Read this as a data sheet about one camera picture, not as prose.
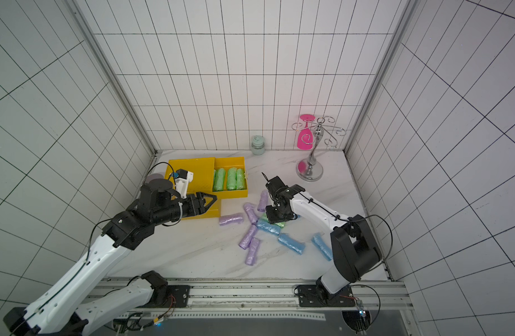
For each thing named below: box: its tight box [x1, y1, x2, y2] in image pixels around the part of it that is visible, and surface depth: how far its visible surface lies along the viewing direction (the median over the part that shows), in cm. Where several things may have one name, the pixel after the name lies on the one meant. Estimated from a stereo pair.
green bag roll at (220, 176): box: [214, 168, 226, 192], surface depth 87 cm
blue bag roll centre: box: [256, 219, 282, 236], surface depth 89 cm
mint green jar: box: [251, 135, 266, 156], surface depth 119 cm
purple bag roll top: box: [257, 189, 269, 213], surface depth 99 cm
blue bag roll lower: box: [277, 233, 306, 255], surface depth 86 cm
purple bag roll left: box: [219, 212, 244, 227], surface depth 92 cm
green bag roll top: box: [235, 168, 246, 191], surface depth 89 cm
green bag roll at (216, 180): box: [212, 168, 220, 192], surface depth 86 cm
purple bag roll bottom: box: [244, 237, 261, 266], surface depth 83 cm
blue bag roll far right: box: [311, 234, 334, 262], surface depth 84 cm
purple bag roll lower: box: [238, 224, 259, 250], surface depth 87 cm
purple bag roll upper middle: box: [243, 203, 259, 225], surface depth 94 cm
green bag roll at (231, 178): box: [227, 167, 238, 191], surface depth 88 cm
